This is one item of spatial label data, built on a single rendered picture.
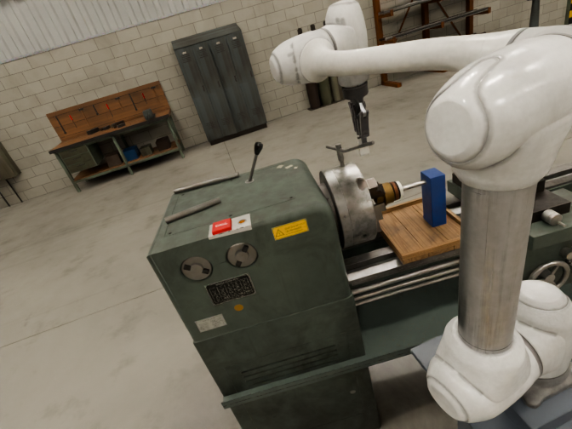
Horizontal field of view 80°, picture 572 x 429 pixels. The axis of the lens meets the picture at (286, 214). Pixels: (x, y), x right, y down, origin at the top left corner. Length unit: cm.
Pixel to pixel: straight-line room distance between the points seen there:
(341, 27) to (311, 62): 15
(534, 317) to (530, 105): 57
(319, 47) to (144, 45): 682
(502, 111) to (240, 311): 99
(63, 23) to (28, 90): 138
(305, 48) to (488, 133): 54
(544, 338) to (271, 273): 72
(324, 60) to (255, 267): 64
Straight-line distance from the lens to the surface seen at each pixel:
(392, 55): 81
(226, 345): 133
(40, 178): 855
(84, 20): 784
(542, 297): 98
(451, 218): 156
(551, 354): 99
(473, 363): 83
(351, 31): 100
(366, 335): 156
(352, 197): 119
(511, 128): 49
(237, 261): 109
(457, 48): 78
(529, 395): 112
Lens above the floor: 174
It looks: 28 degrees down
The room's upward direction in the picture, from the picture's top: 16 degrees counter-clockwise
